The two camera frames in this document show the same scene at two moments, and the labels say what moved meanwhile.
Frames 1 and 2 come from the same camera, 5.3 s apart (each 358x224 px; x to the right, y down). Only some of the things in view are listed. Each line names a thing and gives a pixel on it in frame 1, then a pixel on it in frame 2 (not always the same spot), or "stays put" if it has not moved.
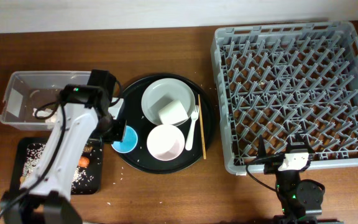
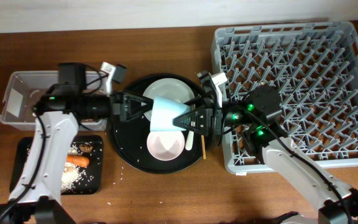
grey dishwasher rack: x=284 y=83 stays put
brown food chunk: x=88 y=149 stays put
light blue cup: x=128 y=142 -> x=164 y=110
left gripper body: x=111 y=130 -> x=116 y=107
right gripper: x=272 y=165 -> x=211 y=119
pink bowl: x=165 y=142 stays put
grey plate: x=161 y=93 stays put
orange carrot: x=83 y=162 stays put
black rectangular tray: x=88 y=176 stays put
